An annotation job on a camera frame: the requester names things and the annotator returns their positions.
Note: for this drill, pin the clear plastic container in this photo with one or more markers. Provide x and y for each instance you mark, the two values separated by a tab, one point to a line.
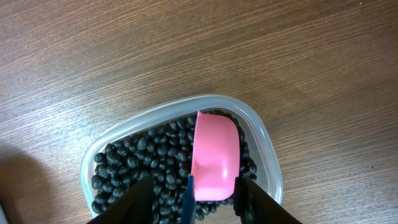
269	176

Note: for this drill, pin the pink scoop with blue handle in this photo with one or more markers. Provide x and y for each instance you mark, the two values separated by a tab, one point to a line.
215	163

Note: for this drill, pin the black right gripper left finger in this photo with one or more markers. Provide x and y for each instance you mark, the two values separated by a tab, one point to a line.
134	207

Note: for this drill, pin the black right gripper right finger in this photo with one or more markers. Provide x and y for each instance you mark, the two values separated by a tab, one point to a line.
255	206

